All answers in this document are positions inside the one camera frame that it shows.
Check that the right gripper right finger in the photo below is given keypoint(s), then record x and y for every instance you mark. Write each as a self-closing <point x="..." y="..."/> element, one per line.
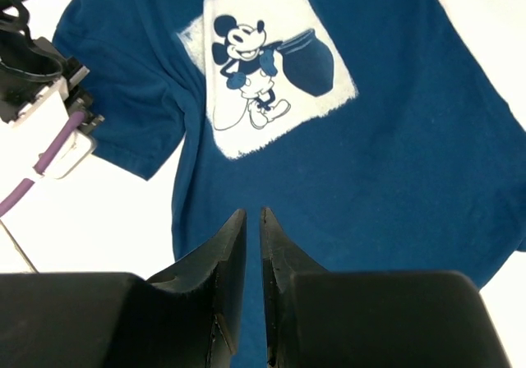
<point x="318" y="318"/>

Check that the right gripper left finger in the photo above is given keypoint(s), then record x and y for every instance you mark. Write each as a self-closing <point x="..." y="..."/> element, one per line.
<point x="187" y="315"/>

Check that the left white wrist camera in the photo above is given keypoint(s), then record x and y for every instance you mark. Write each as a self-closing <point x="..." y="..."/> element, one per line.
<point x="47" y="126"/>

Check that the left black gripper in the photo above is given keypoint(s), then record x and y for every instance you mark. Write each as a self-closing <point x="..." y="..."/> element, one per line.
<point x="20" y="55"/>

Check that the blue mickey mouse t-shirt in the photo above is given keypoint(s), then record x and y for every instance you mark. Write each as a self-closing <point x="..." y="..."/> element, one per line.
<point x="367" y="127"/>

